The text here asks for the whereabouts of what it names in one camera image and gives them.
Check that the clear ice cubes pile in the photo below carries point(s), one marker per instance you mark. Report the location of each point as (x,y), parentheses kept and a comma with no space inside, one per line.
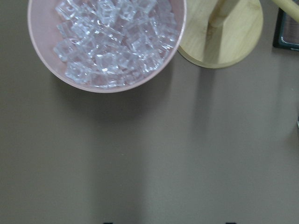
(114,43)

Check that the pink bowl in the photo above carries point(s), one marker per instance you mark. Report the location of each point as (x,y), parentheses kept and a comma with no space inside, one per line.
(42,21)

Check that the black framed tray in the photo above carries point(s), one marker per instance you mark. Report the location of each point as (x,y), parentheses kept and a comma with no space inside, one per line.
(286,34)

